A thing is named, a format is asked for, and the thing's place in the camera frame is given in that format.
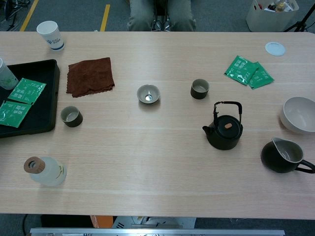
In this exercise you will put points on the orange panel under table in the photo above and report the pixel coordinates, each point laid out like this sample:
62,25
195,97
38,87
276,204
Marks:
101,221

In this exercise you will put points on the white storage bin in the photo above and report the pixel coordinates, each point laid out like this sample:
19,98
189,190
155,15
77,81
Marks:
268,19

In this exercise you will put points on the aluminium profile rail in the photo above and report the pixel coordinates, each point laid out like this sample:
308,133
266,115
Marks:
157,231

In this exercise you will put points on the brown microfibre cloth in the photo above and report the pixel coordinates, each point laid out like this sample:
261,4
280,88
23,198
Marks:
89,76

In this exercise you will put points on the grey flared tea bowl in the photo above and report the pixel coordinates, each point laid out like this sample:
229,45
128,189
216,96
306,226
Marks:
142,94

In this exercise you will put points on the white round lid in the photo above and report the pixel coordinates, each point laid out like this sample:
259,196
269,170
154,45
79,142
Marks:
275,48

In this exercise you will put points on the black tripod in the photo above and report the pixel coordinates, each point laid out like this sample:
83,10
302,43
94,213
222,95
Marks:
299,24

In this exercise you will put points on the white paper cup blue logo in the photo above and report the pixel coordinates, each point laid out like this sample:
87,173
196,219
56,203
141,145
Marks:
53,37

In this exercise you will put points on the frosted bottle with wooden lid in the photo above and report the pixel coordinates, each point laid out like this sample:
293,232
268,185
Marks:
51,172

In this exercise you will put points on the clear cup with green tea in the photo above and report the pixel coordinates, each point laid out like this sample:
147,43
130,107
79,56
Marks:
6,78

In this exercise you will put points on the large white bowl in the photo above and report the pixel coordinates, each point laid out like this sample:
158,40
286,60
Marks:
297,115

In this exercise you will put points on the dark cylindrical teacup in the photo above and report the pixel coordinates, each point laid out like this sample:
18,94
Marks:
73,123
199,94

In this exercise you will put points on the black plastic tray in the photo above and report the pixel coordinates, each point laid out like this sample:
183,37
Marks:
46,98

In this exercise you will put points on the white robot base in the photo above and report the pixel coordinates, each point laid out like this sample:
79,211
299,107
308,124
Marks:
152,222

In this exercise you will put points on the person legs in grey trousers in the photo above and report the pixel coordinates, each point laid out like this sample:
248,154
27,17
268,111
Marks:
140,14

